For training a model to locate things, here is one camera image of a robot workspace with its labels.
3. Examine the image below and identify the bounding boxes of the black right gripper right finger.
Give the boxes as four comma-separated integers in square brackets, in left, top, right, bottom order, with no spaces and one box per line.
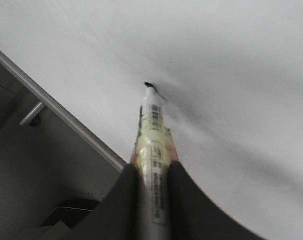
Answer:
[167,160,262,240]

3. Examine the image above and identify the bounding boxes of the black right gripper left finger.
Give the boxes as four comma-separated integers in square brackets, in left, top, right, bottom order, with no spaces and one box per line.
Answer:
[16,163,138,240]

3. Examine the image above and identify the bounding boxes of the black whiteboard marker with tape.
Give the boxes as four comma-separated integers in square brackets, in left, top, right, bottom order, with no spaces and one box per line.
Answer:
[134,82,172,240]

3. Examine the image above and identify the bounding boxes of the metal bracket rod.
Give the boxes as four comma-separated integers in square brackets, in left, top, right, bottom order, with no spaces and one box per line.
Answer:
[19,101,45,127]

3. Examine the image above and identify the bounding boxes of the white whiteboard with metal frame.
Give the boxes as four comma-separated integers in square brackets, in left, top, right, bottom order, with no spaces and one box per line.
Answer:
[0,0,303,240]

